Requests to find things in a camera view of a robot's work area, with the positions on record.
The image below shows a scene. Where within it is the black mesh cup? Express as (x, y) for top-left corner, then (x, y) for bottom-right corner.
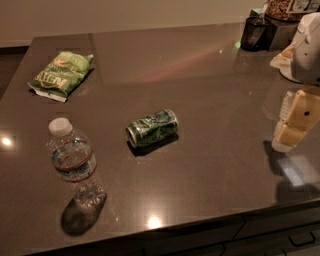
(241, 17), (269, 52)

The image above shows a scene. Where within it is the dark box with snacks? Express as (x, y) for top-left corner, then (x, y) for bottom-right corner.
(253, 0), (320, 50)

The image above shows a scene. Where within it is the green chip bag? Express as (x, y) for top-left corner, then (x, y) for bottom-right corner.
(28, 51), (94, 103)

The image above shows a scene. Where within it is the drawer handle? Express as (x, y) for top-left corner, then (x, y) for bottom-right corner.
(288, 232), (317, 248)

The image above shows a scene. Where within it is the green soda can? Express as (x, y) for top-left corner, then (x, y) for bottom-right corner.
(126, 109), (178, 148)

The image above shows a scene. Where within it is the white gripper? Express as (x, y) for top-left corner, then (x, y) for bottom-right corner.
(270, 12), (320, 152)

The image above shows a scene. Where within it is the clear plastic water bottle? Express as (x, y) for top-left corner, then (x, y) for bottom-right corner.
(47, 118), (107, 213)

